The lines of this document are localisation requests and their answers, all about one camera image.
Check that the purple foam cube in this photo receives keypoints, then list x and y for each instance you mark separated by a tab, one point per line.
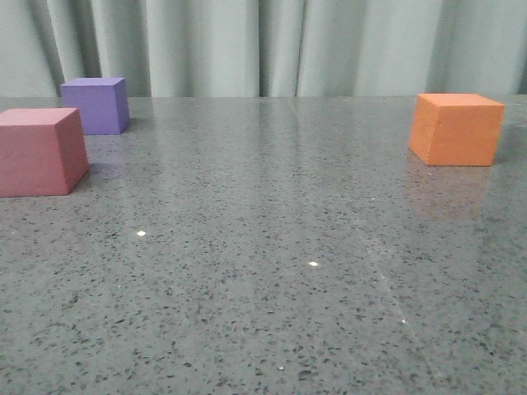
102	101

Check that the grey-green curtain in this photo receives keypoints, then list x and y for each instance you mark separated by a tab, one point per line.
265	48

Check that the orange foam cube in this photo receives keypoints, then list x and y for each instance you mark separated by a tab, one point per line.
456	129

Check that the pink foam cube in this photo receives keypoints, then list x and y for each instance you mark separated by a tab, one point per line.
42	151

